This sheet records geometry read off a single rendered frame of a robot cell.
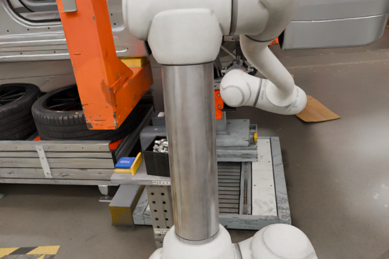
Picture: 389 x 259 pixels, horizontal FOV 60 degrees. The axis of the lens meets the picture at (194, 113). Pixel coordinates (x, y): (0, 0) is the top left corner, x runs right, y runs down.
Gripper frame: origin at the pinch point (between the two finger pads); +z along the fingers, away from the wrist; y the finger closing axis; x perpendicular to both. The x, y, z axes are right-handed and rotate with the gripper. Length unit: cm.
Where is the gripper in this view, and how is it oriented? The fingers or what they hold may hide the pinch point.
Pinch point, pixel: (238, 60)
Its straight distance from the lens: 148.8
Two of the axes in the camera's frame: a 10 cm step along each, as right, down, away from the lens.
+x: -0.9, -9.1, -4.1
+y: 9.8, -0.1, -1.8
